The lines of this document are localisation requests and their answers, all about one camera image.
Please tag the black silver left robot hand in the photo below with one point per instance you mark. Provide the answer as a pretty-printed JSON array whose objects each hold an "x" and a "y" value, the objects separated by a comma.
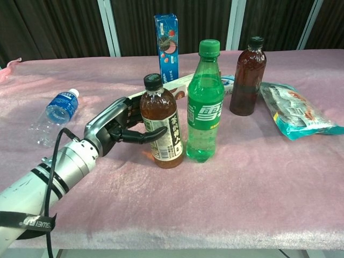
[{"x": 103, "y": 126}]

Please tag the amber tea bottle white label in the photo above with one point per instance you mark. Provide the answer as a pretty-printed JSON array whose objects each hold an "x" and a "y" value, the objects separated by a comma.
[{"x": 164, "y": 118}]

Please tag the dark brown tea bottle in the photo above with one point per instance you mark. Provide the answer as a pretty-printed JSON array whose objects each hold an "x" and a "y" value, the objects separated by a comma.
[{"x": 246, "y": 86}]

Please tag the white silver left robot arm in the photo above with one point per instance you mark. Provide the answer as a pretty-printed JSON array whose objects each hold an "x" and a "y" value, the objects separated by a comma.
[{"x": 29, "y": 188}]

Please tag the clear water bottle blue label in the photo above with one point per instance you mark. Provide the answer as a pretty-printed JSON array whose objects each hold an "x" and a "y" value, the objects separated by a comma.
[{"x": 61, "y": 107}]

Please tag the long white box red circles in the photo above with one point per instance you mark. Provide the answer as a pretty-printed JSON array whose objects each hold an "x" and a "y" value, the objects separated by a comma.
[{"x": 178, "y": 86}]

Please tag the blue cookie box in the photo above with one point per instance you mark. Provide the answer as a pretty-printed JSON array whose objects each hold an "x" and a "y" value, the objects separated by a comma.
[{"x": 168, "y": 51}]

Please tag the green soda bottle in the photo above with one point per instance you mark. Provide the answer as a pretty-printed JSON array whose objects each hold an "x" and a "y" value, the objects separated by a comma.
[{"x": 205, "y": 115}]

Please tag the dark brown pleated curtain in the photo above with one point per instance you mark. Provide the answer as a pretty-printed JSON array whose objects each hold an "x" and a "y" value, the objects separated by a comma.
[{"x": 59, "y": 27}]

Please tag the pink plush table cloth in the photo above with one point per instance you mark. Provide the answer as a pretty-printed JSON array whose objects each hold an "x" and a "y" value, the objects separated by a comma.
[{"x": 188, "y": 201}]

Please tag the small white blue box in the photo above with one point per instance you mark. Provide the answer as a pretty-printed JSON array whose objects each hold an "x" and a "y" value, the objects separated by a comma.
[{"x": 228, "y": 84}]

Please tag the teal snack packet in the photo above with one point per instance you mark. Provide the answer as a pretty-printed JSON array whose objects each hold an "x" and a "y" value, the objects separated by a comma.
[{"x": 293, "y": 110}]

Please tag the white frame post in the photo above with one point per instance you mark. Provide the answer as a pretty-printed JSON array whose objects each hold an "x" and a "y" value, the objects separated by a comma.
[
  {"x": 310, "y": 24},
  {"x": 110, "y": 27},
  {"x": 235, "y": 24}
]

